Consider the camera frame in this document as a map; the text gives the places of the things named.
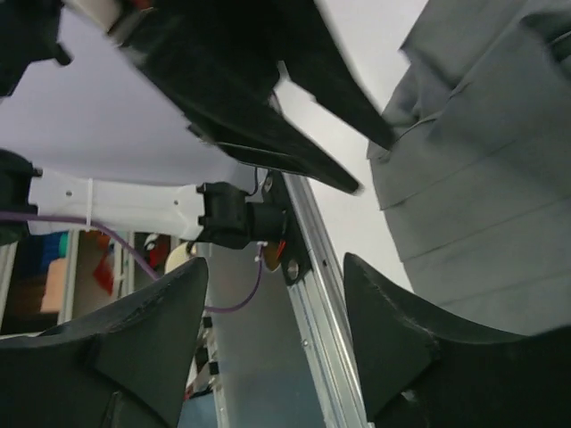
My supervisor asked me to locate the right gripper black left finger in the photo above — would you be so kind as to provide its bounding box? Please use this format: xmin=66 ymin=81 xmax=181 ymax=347
xmin=1 ymin=258 xmax=209 ymax=427

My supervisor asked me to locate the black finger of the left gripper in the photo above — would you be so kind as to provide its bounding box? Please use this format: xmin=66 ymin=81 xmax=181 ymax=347
xmin=253 ymin=1 xmax=395 ymax=150
xmin=151 ymin=70 xmax=360 ymax=193

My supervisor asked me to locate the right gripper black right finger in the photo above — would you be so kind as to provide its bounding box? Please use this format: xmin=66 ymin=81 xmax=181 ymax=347
xmin=343 ymin=253 xmax=570 ymax=428

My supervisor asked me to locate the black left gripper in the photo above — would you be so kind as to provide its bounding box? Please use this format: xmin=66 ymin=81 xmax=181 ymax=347
xmin=1 ymin=1 xmax=277 ymax=116

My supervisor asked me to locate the grey pleated skirt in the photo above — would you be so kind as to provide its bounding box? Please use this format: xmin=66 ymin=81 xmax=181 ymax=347
xmin=368 ymin=1 xmax=570 ymax=335

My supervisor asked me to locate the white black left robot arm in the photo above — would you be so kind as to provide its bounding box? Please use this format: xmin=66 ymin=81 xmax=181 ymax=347
xmin=1 ymin=1 xmax=394 ymax=249

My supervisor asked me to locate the aluminium rail frame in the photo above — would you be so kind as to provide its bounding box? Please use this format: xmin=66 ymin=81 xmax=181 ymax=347
xmin=213 ymin=95 xmax=371 ymax=428

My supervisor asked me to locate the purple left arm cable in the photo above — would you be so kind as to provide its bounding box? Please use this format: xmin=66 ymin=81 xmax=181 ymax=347
xmin=0 ymin=210 xmax=269 ymax=313

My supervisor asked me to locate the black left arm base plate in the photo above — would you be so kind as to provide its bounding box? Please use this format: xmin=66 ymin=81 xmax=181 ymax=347
xmin=262 ymin=171 xmax=311 ymax=286

